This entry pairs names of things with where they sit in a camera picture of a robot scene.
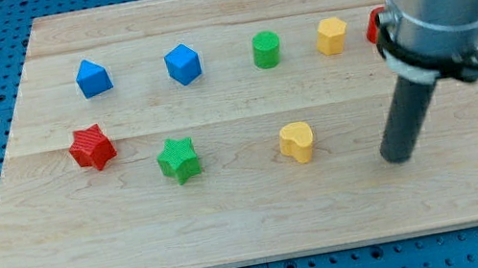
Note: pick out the red block behind arm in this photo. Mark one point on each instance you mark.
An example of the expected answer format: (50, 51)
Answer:
(371, 32)

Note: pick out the wooden board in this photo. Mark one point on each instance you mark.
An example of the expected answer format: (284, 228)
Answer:
(250, 204)

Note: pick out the green star block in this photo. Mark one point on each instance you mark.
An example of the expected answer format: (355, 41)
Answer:
(179, 160)

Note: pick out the red star block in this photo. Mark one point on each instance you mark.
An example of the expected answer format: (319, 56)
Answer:
(91, 147)

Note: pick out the yellow heart block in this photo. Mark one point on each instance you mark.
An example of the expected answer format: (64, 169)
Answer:
(296, 141)

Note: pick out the green cylinder block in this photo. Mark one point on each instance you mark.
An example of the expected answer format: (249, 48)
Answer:
(266, 48)

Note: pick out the blue cube block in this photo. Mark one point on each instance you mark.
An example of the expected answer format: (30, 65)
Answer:
(183, 64)

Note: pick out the yellow hexagon block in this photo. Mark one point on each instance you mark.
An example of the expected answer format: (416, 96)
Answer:
(331, 36)

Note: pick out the blue pentagon block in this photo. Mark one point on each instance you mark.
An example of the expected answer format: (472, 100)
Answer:
(92, 79)

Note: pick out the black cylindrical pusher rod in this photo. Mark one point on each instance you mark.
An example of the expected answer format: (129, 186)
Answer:
(405, 118)

